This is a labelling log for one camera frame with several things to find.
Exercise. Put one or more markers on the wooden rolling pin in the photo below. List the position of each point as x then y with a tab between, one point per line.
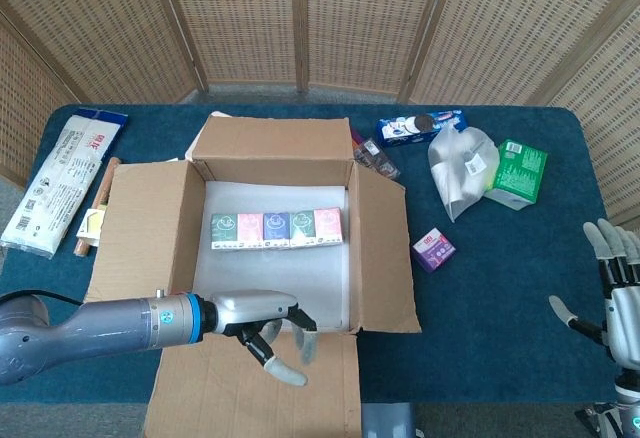
111	170

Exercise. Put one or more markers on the beige lunch box container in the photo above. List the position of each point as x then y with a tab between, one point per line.
191	149

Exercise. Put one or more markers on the blue cookie package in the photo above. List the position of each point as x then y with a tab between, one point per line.
420	128

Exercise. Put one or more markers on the clear bag of white cups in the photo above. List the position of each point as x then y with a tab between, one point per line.
462	168

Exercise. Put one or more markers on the small purple box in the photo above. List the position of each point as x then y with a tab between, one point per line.
434	250

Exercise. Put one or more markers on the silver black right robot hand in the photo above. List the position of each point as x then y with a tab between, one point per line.
625	318

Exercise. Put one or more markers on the wooden wicker folding screen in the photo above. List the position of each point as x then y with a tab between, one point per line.
250	18

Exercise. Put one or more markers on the white yellow hang-tab box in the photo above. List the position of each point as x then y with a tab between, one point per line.
90	225

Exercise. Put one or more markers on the white foam sheet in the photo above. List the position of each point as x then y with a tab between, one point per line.
270	273

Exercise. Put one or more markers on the long white noodle package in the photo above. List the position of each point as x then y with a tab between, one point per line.
55	183

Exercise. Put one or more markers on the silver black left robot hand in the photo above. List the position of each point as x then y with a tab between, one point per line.
255	303

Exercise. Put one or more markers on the clear brown snack pack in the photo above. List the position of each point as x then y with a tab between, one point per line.
375	155

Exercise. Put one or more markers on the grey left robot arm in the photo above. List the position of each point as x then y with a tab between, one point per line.
100	330

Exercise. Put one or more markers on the pink pocket tissue pack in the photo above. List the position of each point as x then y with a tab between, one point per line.
329	225
250	230

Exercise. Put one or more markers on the green pocket tissue pack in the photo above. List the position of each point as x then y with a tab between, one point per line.
224	230
302	228

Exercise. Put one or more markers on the red cardboard box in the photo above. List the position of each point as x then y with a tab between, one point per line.
145	228

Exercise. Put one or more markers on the dark blue table cloth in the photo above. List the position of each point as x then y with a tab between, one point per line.
500	318

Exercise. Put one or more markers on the blue pocket tissue pack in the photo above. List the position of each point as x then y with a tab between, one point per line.
276	229

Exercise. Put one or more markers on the dark robot base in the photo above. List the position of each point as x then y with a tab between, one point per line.
390	420

